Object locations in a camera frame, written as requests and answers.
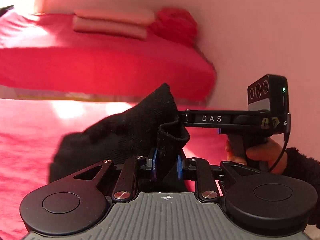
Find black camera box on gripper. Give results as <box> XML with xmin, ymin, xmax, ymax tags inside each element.
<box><xmin>247</xmin><ymin>74</ymin><xmax>291</xmax><ymax>137</ymax></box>

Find pink terry bed blanket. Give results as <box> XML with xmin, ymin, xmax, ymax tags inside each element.
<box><xmin>0</xmin><ymin>98</ymin><xmax>231</xmax><ymax>240</ymax></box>

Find black cable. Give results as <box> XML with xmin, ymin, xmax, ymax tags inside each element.
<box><xmin>267</xmin><ymin>112</ymin><xmax>292</xmax><ymax>173</ymax></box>

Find person's right hand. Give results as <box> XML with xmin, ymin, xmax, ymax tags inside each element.
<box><xmin>225</xmin><ymin>138</ymin><xmax>287</xmax><ymax>174</ymax></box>

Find red mattress sheet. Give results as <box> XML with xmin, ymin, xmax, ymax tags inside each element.
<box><xmin>1</xmin><ymin>10</ymin><xmax>216</xmax><ymax>101</ymax></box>

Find red crumpled cloth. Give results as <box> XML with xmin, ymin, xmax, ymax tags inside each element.
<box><xmin>149</xmin><ymin>7</ymin><xmax>199</xmax><ymax>47</ymax></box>

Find black knit pants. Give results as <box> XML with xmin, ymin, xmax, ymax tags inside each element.
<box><xmin>48</xmin><ymin>83</ymin><xmax>190</xmax><ymax>192</ymax></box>

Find black fuzzy sleeve forearm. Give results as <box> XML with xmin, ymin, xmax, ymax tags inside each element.
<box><xmin>283</xmin><ymin>148</ymin><xmax>320</xmax><ymax>229</ymax></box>

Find pink folded cloth stack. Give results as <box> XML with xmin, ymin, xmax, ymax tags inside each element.
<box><xmin>73</xmin><ymin>7</ymin><xmax>155</xmax><ymax>40</ymax></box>

